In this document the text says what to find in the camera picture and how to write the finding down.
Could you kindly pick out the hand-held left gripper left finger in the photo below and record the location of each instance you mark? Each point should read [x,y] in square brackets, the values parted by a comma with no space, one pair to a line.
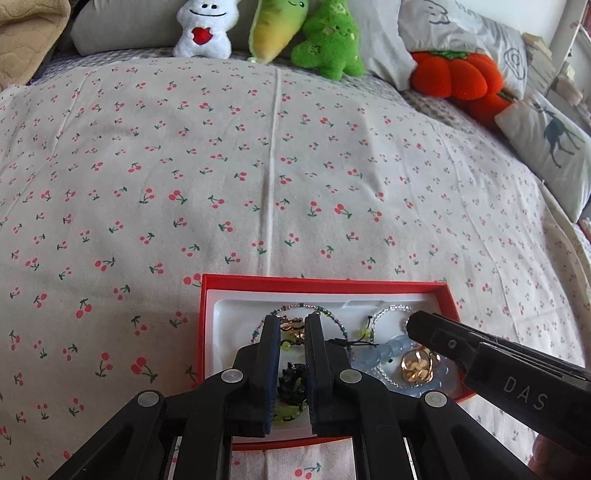
[273,360]

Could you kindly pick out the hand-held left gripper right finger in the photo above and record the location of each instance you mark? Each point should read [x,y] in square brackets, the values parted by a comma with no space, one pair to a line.
[314,360]

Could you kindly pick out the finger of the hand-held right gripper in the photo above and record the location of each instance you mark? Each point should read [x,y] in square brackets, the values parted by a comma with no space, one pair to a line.
[438,334]

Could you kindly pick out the black flower ornament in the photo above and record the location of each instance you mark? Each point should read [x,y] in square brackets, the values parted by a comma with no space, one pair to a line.
[292,383]

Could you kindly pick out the small gold ornament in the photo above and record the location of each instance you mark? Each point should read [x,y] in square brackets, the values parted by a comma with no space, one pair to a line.
[292,326]

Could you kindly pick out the red jewelry box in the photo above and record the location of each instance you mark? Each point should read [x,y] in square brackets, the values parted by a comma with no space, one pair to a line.
[240,314]

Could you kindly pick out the cherry print bed sheet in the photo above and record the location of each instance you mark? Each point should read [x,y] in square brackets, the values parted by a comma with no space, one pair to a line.
[231,184]

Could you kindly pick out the deer print pillow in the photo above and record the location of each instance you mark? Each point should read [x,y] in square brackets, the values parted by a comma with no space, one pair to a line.
[549,147]

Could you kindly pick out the orange pumpkin plush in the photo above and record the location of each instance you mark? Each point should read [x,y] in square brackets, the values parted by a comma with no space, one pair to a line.
[452,76]

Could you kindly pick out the pile of books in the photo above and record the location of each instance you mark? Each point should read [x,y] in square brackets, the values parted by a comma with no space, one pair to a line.
[547,60]

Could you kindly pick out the white swirl print pillow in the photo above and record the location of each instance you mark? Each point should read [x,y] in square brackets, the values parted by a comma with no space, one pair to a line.
[461,32]

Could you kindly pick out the green tree plush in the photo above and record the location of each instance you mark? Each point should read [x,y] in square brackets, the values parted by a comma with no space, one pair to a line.
[330,41]

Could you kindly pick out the yellow-green radish plush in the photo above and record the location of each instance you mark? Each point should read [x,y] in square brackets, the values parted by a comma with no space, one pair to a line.
[272,32]

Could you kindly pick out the white plush toy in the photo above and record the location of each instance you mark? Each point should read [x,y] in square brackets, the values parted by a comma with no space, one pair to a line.
[203,27]

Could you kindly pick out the grey pillow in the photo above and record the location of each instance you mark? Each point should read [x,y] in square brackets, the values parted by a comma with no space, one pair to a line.
[120,27]

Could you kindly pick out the beige quilted blanket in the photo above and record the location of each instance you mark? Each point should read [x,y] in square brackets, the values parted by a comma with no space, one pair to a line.
[27,37]

